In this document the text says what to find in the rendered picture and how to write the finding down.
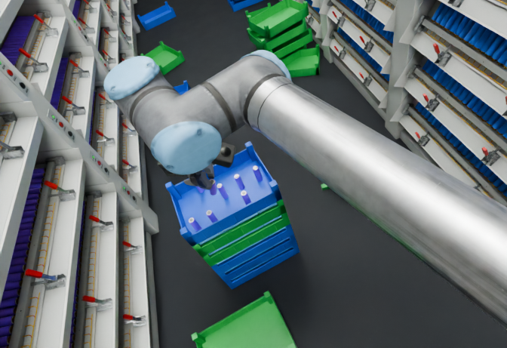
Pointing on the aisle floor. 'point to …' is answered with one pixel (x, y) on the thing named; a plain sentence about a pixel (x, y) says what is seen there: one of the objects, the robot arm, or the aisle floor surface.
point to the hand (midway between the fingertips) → (212, 181)
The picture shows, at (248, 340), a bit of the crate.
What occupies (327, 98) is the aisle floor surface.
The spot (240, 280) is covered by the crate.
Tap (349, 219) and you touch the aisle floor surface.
